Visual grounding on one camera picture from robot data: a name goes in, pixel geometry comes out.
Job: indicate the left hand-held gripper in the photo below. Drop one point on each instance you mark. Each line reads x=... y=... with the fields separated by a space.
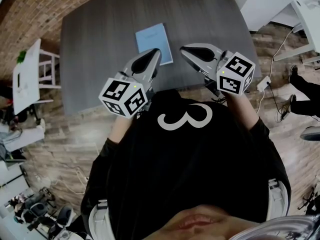
x=120 y=96

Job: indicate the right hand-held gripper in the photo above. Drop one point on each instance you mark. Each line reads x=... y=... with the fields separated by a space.
x=235 y=74

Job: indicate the blue notebook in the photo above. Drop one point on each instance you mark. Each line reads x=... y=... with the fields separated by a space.
x=152 y=39

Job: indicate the person's right forearm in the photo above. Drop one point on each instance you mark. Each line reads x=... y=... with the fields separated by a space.
x=242 y=111

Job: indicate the person's left forearm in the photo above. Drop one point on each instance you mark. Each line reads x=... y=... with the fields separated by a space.
x=118 y=130

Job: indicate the white power strip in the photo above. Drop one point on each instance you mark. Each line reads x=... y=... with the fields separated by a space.
x=263 y=84

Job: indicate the white chair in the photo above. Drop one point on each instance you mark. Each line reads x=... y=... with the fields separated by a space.
x=50 y=86

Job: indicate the white desk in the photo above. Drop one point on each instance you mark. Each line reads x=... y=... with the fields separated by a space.
x=262 y=6

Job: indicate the small white table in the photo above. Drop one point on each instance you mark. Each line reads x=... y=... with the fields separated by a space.
x=30 y=96

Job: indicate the grey office chair base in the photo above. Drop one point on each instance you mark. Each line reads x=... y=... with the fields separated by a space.
x=311 y=134

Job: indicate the black shirt with white print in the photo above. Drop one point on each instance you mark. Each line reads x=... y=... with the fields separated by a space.
x=187 y=171

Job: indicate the white low bench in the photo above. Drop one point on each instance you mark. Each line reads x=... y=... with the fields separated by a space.
x=25 y=136

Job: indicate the green plant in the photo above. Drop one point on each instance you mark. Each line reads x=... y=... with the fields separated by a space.
x=22 y=56

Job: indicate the cluttered white shelving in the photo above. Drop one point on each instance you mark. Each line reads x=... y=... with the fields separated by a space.
x=10 y=176

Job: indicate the person's chin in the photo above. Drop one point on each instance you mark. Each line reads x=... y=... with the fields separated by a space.
x=195 y=224

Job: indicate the silver head mount rim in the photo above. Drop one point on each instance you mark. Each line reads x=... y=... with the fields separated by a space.
x=287 y=225

